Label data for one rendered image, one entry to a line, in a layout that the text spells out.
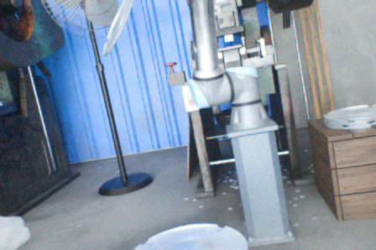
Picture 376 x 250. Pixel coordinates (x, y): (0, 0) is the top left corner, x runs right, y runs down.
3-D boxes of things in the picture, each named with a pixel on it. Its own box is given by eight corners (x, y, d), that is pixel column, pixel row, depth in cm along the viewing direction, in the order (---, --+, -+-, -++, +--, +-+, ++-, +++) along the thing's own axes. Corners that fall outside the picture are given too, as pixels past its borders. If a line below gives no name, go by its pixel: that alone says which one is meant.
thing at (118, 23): (125, 30, 126) (122, 28, 125) (98, 68, 149) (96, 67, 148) (143, -27, 139) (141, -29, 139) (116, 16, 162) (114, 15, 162)
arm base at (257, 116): (272, 125, 133) (268, 98, 131) (232, 132, 134) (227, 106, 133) (266, 118, 148) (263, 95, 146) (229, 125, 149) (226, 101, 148)
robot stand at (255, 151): (296, 240, 137) (278, 125, 131) (247, 247, 139) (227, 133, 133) (286, 220, 156) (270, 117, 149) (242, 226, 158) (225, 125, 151)
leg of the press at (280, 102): (316, 184, 189) (292, 7, 176) (294, 187, 191) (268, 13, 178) (290, 144, 279) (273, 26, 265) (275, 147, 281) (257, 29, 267)
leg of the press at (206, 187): (215, 197, 198) (185, 31, 185) (195, 200, 200) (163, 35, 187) (221, 154, 288) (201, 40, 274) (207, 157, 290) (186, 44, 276)
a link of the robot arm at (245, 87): (267, 97, 135) (261, 61, 133) (233, 105, 132) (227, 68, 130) (253, 96, 146) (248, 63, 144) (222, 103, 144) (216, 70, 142)
